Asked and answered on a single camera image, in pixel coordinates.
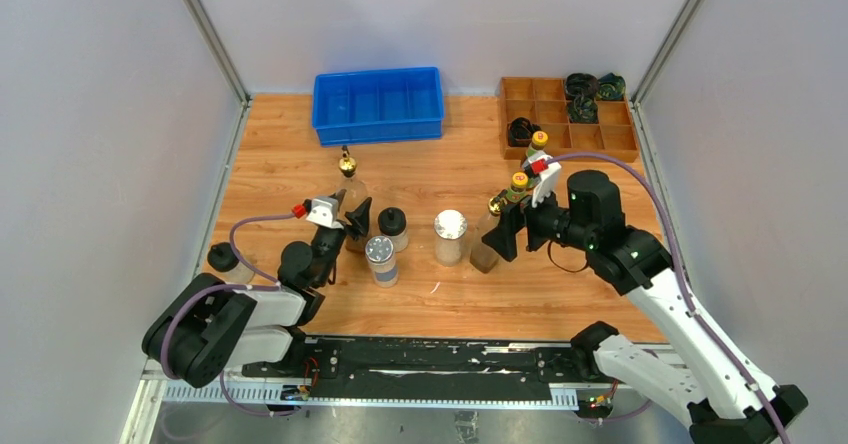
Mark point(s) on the sauce bottle yellow cap near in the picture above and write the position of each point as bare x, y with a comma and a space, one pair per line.
517, 189

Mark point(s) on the glass oil bottle gold spout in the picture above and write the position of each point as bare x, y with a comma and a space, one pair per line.
356, 192

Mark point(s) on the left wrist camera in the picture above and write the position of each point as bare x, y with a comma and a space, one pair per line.
321, 211

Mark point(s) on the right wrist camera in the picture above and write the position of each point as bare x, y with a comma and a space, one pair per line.
548, 172

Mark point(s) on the silver lid powder jar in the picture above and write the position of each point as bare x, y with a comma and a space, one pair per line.
450, 227

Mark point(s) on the sauce bottle yellow cap far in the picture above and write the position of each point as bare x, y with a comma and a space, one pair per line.
538, 142

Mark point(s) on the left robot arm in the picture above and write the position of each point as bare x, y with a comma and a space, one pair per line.
214, 325

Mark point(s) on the blue label shaker jar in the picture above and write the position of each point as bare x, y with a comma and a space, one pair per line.
381, 257

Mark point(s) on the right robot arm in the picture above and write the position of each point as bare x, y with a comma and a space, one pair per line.
718, 395

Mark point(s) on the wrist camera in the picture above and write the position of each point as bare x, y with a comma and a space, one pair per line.
321, 211
548, 172

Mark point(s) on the black lid seasoning jar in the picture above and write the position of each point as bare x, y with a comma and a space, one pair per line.
392, 223

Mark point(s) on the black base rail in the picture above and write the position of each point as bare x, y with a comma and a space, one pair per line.
360, 371

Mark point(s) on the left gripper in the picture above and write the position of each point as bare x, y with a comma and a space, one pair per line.
359, 219

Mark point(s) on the sauce bottle yellow cap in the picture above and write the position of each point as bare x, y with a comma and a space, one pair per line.
538, 142
517, 189

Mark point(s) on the wooden compartment tray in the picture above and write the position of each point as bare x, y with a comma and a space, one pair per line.
527, 103

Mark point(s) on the blue plastic divided bin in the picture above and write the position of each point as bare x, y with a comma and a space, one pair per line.
378, 106

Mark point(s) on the black lid jar at edge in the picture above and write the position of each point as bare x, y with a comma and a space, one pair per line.
222, 259

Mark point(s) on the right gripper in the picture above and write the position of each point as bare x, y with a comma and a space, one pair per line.
512, 220

